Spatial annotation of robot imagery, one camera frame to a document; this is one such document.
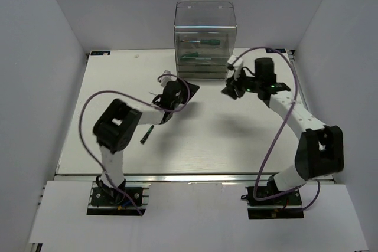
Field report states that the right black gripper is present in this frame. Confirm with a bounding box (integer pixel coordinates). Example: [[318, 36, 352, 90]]
[[221, 68, 260, 99]]

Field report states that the silver wrench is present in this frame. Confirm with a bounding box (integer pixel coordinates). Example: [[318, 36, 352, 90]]
[[179, 70, 226, 75]]

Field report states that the long green handle screwdriver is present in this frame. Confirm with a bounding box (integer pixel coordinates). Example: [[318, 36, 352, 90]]
[[178, 52, 212, 61]]

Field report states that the short green handle screwdriver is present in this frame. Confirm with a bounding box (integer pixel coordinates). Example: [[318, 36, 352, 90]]
[[181, 39, 221, 46]]

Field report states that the clear plastic drawer cabinet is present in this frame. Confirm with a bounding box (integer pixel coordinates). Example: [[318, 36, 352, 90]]
[[174, 0, 237, 80]]

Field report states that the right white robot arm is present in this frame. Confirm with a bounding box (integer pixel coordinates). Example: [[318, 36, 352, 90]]
[[221, 56, 344, 204]]

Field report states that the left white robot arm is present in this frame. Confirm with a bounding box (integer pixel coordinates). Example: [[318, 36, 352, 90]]
[[93, 79, 200, 204]]

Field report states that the blue label right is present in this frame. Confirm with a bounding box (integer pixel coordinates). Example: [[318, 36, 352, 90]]
[[265, 48, 286, 54]]

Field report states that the blue label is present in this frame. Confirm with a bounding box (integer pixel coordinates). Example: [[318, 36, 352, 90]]
[[90, 51, 110, 57], [265, 48, 286, 54]]

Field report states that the small black green screwdriver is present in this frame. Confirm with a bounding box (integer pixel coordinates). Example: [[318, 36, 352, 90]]
[[140, 125, 155, 145]]

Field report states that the blue label left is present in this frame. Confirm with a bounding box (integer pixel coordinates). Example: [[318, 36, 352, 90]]
[[90, 51, 110, 57]]

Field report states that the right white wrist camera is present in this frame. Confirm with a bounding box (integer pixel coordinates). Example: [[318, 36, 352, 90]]
[[226, 54, 243, 81]]

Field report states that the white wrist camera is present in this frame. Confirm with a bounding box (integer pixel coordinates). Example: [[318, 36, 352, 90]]
[[157, 70, 175, 87], [226, 54, 243, 81]]

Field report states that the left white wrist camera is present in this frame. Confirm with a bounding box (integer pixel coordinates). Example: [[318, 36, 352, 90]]
[[157, 70, 175, 87]]

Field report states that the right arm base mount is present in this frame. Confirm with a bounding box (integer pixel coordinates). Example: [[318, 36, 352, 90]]
[[240, 186, 304, 220]]

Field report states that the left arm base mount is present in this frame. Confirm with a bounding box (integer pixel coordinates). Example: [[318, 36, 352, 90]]
[[86, 176, 149, 217]]

